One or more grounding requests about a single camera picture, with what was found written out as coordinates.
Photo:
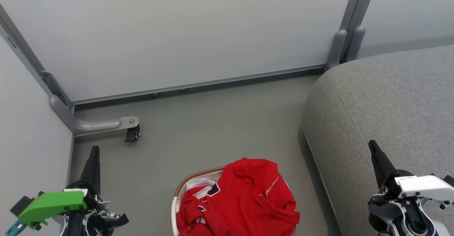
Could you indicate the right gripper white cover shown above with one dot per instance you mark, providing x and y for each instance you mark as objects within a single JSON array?
[{"x": 422, "y": 186}]

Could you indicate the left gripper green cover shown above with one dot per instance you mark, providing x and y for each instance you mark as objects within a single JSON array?
[{"x": 53, "y": 204}]

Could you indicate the grey fabric sofa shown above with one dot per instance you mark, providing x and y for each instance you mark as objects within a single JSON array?
[{"x": 383, "y": 101}]

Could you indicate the grey partition foot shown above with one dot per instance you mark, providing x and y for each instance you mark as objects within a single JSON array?
[{"x": 88, "y": 124}]

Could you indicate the black caster wheel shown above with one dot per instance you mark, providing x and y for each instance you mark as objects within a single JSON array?
[{"x": 132, "y": 134}]

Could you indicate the white basket liner cloth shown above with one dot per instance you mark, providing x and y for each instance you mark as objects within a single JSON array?
[{"x": 198, "y": 186}]

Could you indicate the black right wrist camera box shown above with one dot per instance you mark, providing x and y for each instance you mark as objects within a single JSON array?
[{"x": 449, "y": 180}]

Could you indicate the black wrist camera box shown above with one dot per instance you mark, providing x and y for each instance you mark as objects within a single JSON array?
[
  {"x": 449, "y": 180},
  {"x": 22, "y": 204}
]

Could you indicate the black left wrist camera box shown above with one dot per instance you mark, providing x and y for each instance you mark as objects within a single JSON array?
[{"x": 22, "y": 204}]

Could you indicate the grey partition corner post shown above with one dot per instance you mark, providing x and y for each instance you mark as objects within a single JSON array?
[{"x": 25, "y": 48}]

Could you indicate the grey double partition post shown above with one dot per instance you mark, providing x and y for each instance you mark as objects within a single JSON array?
[{"x": 349, "y": 26}]

